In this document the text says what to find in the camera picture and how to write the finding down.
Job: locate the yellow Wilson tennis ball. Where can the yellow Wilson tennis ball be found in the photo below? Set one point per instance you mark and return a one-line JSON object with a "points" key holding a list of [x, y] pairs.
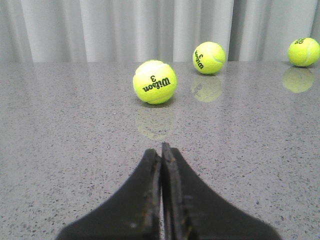
{"points": [[154, 82], [208, 58]]}

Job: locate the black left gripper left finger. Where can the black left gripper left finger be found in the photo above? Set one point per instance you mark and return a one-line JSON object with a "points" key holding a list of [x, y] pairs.
{"points": [[132, 213]]}

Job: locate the white pleated curtain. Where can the white pleated curtain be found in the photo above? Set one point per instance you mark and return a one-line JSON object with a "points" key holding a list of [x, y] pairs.
{"points": [[139, 30]]}

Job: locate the yellow Roland Garros tennis ball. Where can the yellow Roland Garros tennis ball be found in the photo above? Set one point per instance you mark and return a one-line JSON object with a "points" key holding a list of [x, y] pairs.
{"points": [[304, 52]]}

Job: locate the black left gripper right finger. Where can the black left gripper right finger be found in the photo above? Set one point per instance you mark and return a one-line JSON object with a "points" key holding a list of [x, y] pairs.
{"points": [[193, 211]]}

